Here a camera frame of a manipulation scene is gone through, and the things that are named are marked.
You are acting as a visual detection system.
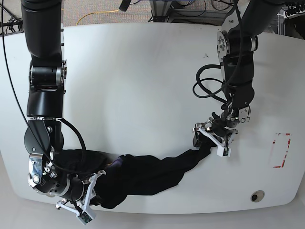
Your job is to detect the white power strip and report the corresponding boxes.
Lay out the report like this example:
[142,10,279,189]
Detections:
[283,8,305,19]

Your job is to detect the black graphic T-shirt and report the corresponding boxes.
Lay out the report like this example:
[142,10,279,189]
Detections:
[55,140,216,209]

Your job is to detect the aluminium frame post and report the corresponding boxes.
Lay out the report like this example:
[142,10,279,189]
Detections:
[149,0,173,22]

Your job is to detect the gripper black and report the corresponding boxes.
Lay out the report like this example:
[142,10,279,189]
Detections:
[59,177,90,202]
[193,112,238,147]

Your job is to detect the right table cable grommet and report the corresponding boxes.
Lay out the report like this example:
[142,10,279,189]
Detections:
[250,190,265,203]

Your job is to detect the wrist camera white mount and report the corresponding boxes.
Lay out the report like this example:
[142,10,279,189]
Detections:
[55,170,106,225]
[193,117,237,157]

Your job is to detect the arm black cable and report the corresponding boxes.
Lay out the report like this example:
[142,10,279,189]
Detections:
[0,0,88,172]
[192,0,244,103]

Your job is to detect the yellow cable on floor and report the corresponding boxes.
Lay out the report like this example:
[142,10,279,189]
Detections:
[76,8,121,26]

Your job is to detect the black tripod legs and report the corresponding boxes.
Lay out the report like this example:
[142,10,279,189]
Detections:
[0,1,24,37]

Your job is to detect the red tape rectangle marking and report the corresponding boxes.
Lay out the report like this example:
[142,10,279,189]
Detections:
[270,133,292,168]

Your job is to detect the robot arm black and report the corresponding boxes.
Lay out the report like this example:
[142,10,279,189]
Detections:
[193,0,286,147]
[21,0,92,203]

